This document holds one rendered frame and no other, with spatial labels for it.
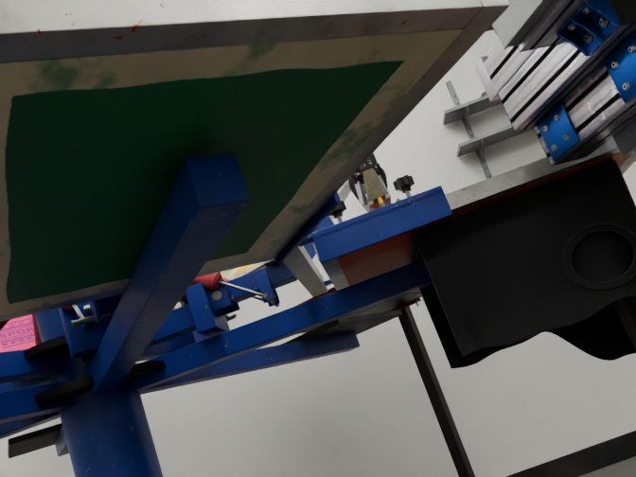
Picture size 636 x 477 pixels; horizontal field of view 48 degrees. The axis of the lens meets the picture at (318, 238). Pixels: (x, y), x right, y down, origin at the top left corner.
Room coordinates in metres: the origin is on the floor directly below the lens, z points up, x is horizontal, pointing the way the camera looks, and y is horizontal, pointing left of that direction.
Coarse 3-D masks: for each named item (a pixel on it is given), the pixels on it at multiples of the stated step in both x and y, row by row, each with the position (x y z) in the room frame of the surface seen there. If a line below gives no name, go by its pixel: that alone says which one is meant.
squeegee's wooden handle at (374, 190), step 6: (372, 168) 1.63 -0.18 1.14; (366, 174) 1.63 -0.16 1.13; (372, 174) 1.63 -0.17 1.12; (366, 180) 1.63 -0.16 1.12; (372, 180) 1.63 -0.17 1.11; (378, 180) 1.63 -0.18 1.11; (366, 186) 1.68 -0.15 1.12; (372, 186) 1.63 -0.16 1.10; (378, 186) 1.63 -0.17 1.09; (366, 192) 1.77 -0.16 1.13; (372, 192) 1.63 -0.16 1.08; (378, 192) 1.63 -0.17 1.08; (372, 198) 1.64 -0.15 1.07; (384, 198) 1.65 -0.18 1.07
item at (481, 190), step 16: (608, 144) 1.50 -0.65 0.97; (544, 160) 1.50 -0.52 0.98; (576, 160) 1.50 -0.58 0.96; (592, 160) 1.52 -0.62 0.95; (496, 176) 1.51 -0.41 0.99; (512, 176) 1.51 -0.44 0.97; (528, 176) 1.50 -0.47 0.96; (544, 176) 1.51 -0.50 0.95; (464, 192) 1.51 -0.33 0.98; (480, 192) 1.51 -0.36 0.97; (496, 192) 1.51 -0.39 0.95; (464, 208) 1.54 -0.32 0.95; (336, 272) 1.72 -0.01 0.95; (336, 288) 1.93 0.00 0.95
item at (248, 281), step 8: (280, 264) 1.78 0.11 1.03; (256, 272) 1.79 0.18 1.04; (272, 272) 1.79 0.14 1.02; (280, 272) 1.79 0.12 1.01; (288, 272) 1.78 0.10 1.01; (232, 280) 1.79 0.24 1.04; (240, 280) 1.79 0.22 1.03; (248, 280) 1.79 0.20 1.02; (272, 280) 1.79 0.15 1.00; (280, 280) 1.79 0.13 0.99; (288, 280) 1.80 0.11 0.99; (296, 280) 1.84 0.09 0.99; (232, 288) 1.79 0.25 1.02; (248, 288) 1.79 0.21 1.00; (256, 288) 1.79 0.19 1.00; (272, 288) 1.82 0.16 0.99; (232, 296) 1.79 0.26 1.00; (240, 296) 1.79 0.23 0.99; (248, 296) 1.82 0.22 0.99
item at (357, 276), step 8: (400, 256) 1.82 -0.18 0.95; (408, 256) 1.85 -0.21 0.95; (384, 264) 1.84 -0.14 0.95; (392, 264) 1.88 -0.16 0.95; (400, 264) 1.92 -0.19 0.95; (360, 272) 1.82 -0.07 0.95; (368, 272) 1.86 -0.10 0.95; (376, 272) 1.90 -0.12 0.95; (384, 272) 1.95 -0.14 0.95; (352, 280) 1.90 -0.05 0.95; (360, 280) 1.94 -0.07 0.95
